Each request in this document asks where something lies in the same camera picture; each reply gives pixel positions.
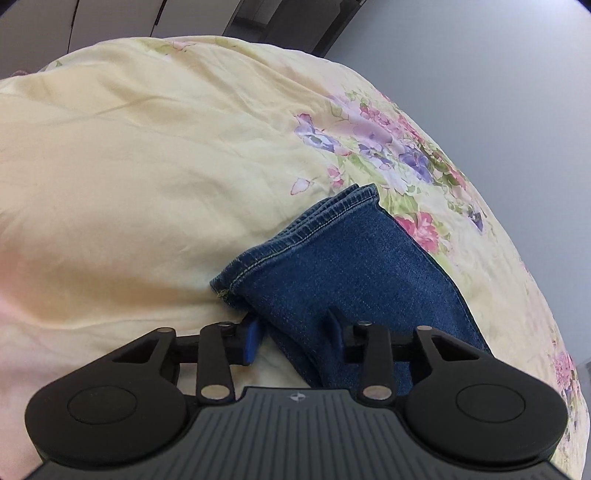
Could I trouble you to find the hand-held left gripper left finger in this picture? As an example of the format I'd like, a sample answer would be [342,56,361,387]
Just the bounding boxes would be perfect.
[110,319,265,403]

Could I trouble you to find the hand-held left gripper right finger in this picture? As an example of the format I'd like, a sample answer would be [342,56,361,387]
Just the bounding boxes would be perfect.
[325,308,493,402]

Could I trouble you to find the blue denim pants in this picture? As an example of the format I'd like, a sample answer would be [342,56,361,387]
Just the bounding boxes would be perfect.
[210,183,493,398]

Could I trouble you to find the yellow floral blanket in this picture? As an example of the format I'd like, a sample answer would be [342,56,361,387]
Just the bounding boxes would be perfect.
[0,37,583,480]

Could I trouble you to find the dark grey door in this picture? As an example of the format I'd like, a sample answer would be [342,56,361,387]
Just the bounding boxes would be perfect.
[222,0,352,60]

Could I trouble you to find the beige wardrobe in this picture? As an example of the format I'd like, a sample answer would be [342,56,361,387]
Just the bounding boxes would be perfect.
[0,0,234,80]

